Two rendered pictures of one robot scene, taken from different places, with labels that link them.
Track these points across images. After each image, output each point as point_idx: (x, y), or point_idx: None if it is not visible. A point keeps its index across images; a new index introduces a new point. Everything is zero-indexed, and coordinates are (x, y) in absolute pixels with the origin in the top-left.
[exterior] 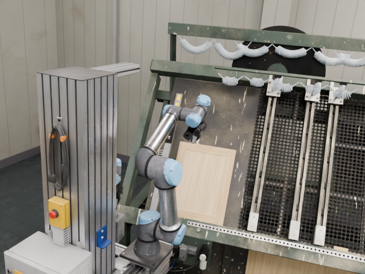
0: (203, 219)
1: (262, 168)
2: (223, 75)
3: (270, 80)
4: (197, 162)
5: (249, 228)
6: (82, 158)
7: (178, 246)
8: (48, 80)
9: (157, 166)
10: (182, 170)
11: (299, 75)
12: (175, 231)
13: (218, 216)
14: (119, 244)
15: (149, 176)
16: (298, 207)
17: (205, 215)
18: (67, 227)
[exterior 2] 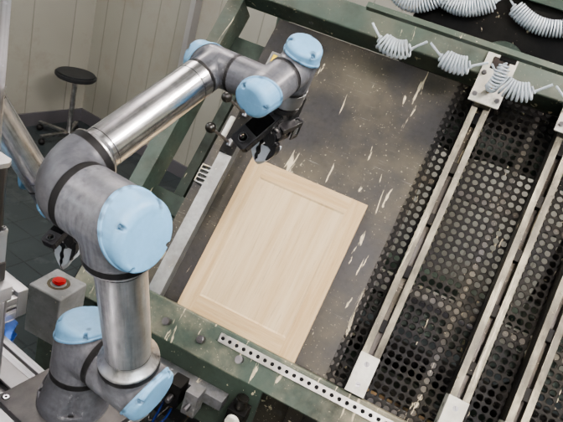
0: (257, 337)
1: (414, 259)
2: (383, 34)
3: (486, 69)
4: (276, 210)
5: (349, 385)
6: None
7: (185, 383)
8: None
9: (85, 199)
10: (240, 221)
11: (560, 69)
12: (131, 387)
13: (291, 340)
14: (28, 360)
15: (59, 224)
16: (473, 369)
17: (263, 329)
18: None
